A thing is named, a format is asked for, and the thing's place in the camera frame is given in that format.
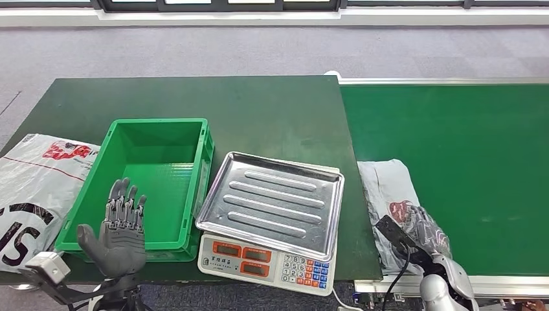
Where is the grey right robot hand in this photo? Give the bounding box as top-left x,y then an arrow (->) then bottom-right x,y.
403,205 -> 453,259

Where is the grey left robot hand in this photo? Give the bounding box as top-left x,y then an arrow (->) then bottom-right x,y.
76,178 -> 148,279

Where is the grey plastic mailer package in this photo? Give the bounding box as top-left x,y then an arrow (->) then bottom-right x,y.
357,159 -> 453,277

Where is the green conveyor belt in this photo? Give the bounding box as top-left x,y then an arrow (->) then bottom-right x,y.
324,71 -> 549,299

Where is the green plastic crate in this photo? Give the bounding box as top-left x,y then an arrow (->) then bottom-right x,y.
54,118 -> 216,263

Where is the large white courier bag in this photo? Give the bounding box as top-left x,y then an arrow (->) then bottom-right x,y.
0,133 -> 101,274

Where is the white electronic scale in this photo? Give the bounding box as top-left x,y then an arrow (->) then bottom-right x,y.
197,231 -> 337,297

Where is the steel scale tray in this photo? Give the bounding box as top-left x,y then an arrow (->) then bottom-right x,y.
195,151 -> 346,262

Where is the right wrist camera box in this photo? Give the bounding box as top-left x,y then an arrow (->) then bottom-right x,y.
375,214 -> 435,269

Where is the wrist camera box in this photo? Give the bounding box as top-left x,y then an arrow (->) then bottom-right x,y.
375,214 -> 435,269
25,251 -> 72,285

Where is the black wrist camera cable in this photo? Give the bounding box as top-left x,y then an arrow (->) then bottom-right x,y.
381,242 -> 412,311

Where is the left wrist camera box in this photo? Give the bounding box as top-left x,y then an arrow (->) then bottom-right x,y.
25,251 -> 72,285

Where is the white scale cable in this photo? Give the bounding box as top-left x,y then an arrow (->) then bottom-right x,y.
331,286 -> 359,311

